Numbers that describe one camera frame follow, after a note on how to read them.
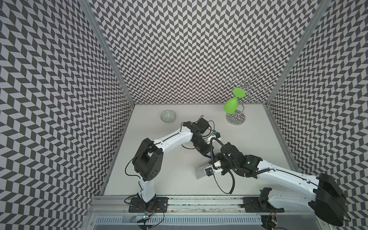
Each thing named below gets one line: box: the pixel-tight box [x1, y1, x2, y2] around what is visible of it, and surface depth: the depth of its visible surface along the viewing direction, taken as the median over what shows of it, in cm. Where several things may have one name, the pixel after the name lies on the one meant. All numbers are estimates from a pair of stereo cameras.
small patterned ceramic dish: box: [160, 109, 177, 124], surface depth 110 cm
